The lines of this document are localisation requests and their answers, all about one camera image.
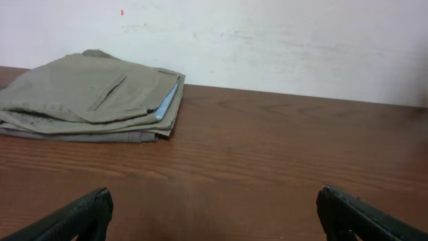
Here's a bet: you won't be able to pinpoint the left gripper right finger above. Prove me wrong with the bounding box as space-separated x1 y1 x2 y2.
316 185 427 241

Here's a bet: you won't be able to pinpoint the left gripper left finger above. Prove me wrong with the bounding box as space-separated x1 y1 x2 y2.
2 187 114 241

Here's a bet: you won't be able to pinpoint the grey folded garment underneath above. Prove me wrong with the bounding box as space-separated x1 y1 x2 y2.
1 128 158 143

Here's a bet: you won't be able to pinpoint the folded khaki shorts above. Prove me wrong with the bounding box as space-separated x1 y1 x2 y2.
1 50 185 137

